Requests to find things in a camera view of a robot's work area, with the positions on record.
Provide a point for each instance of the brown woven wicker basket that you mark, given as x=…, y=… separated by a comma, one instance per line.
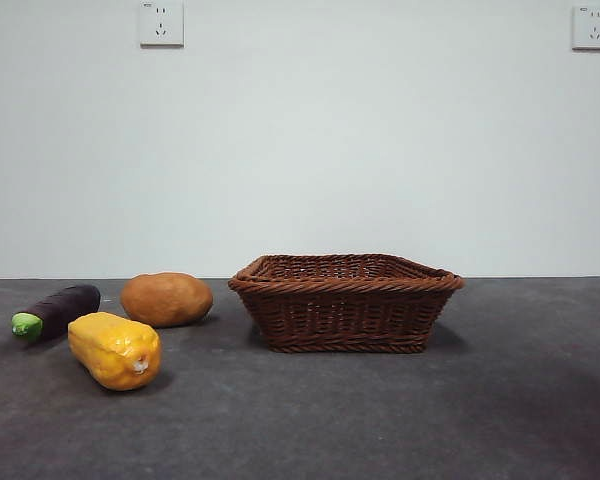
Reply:
x=345, y=315

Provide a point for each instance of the brown potato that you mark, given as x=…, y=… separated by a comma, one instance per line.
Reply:
x=166, y=300

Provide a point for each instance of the yellow corn cob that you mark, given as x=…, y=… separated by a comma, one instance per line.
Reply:
x=110, y=350

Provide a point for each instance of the purple eggplant with green stem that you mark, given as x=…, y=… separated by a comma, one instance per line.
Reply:
x=62, y=307

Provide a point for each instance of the white wall socket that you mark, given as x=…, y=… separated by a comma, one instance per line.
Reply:
x=162, y=24
x=593, y=28

